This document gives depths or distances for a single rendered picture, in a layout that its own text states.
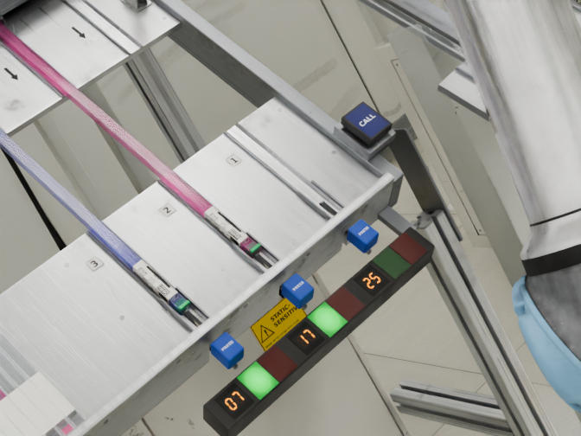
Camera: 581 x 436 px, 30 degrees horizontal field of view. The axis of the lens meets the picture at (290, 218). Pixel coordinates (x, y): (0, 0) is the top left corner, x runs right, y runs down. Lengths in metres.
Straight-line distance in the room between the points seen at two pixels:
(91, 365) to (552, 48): 0.62
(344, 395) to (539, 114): 0.96
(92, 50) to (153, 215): 0.28
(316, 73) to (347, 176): 2.34
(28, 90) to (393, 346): 1.39
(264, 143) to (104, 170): 1.94
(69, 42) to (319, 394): 0.64
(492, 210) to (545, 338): 0.83
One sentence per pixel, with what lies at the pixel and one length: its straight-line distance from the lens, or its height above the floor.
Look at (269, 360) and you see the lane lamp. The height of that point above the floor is 0.66.
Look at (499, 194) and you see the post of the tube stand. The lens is 1.60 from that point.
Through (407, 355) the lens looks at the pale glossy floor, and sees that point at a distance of 2.52.
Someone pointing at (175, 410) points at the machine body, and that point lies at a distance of 1.54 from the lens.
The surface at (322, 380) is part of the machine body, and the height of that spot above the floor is 0.42.
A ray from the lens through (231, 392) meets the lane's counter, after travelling 1.18.
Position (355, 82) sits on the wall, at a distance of 3.75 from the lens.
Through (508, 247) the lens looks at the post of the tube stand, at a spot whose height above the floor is 0.46.
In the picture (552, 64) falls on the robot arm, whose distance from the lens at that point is 0.80.
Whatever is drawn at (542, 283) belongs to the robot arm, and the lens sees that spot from 0.81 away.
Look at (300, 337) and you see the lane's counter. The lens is 1.21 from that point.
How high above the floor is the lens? 1.14
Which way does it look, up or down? 18 degrees down
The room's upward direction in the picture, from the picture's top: 29 degrees counter-clockwise
